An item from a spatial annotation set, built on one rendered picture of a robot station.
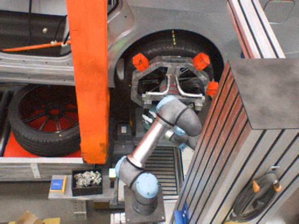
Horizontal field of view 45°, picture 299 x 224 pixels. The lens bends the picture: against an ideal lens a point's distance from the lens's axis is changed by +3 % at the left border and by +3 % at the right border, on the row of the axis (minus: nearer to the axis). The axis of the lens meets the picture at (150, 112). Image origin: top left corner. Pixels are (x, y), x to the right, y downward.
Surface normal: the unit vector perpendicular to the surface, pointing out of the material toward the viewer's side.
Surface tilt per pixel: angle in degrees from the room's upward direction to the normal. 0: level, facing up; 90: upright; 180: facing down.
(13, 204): 0
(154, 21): 90
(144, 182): 7
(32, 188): 0
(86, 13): 90
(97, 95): 90
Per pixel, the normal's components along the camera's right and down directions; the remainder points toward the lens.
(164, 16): 0.04, 0.78
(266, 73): 0.10, -0.63
